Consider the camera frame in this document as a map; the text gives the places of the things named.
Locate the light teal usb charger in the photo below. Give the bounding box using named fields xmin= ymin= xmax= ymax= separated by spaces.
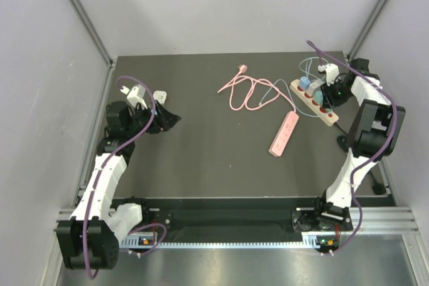
xmin=314 ymin=92 xmax=324 ymax=106

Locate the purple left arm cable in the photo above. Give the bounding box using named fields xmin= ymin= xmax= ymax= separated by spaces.
xmin=82 ymin=74 xmax=168 ymax=280

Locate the black power cord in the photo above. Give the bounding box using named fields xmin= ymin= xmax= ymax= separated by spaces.
xmin=333 ymin=121 xmax=388 ymax=196

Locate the blue usb charger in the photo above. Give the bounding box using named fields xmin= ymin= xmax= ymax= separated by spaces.
xmin=298 ymin=76 xmax=311 ymax=91

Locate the light blue usb cable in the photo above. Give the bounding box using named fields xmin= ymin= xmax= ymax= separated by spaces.
xmin=257 ymin=58 xmax=322 ymax=118

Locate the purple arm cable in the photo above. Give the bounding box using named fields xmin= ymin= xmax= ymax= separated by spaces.
xmin=306 ymin=40 xmax=400 ymax=255
xmin=82 ymin=74 xmax=168 ymax=280

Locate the aluminium frame rail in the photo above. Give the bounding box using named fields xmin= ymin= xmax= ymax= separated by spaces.
xmin=52 ymin=207 xmax=420 ymax=243

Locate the pink round wall plug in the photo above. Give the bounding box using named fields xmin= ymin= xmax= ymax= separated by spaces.
xmin=238 ymin=64 xmax=247 ymax=74

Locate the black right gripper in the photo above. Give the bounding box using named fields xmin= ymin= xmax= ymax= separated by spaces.
xmin=320 ymin=78 xmax=355 ymax=109

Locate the beige red power strip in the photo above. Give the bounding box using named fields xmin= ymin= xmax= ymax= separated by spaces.
xmin=290 ymin=79 xmax=339 ymax=127

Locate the pink power cord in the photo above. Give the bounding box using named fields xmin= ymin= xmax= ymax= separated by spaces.
xmin=217 ymin=71 xmax=298 ymax=115

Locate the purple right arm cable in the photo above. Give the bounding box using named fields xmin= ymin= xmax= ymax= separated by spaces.
xmin=306 ymin=40 xmax=400 ymax=255

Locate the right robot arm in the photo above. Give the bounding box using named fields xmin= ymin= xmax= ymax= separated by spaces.
xmin=312 ymin=58 xmax=406 ymax=230

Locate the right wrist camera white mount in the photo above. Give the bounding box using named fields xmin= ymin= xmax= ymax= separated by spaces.
xmin=318 ymin=63 xmax=339 ymax=86

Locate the pink power strip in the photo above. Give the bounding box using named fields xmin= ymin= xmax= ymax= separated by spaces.
xmin=269 ymin=111 xmax=299 ymax=157

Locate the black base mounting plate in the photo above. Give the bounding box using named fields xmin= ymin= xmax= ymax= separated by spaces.
xmin=112 ymin=197 xmax=353 ymax=242

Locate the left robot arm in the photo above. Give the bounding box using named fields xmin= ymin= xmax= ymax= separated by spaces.
xmin=56 ymin=101 xmax=181 ymax=271

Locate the white usb charger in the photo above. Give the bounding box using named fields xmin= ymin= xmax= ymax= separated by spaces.
xmin=306 ymin=80 xmax=324 ymax=98

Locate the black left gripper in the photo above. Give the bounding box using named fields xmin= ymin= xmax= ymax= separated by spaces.
xmin=126 ymin=100 xmax=181 ymax=139

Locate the slotted grey cable duct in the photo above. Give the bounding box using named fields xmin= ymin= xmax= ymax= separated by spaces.
xmin=119 ymin=232 xmax=336 ymax=251

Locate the white square plug adapter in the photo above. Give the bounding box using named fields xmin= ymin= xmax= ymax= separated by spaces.
xmin=153 ymin=90 xmax=168 ymax=106

